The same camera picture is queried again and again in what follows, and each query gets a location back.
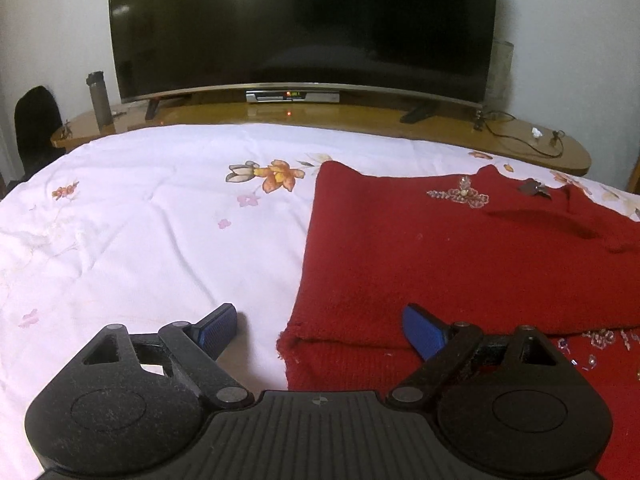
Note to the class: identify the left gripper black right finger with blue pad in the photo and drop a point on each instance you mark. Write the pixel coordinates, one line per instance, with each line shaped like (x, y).
(512, 406)

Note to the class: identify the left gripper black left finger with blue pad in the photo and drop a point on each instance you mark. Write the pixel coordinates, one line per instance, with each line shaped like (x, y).
(127, 403)

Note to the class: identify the red knit sweater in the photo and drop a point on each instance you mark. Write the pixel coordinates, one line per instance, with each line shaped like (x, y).
(477, 249)

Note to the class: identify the white floral bed sheet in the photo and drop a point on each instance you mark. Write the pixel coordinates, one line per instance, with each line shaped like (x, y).
(165, 224)

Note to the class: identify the brown wooden door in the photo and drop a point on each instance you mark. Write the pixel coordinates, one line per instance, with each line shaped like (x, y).
(633, 185)

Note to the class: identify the wooden tv shelf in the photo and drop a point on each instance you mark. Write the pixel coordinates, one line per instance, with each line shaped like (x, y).
(495, 134)

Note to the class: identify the black chair back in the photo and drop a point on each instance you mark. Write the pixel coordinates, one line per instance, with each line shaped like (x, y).
(36, 118)

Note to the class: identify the dark grey bottle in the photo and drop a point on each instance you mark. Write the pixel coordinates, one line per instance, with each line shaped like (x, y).
(99, 99)

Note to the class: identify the silver set-top box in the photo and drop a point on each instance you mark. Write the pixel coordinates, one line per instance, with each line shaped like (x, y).
(292, 96)

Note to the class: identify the large black curved television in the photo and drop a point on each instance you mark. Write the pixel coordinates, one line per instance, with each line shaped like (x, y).
(437, 47)

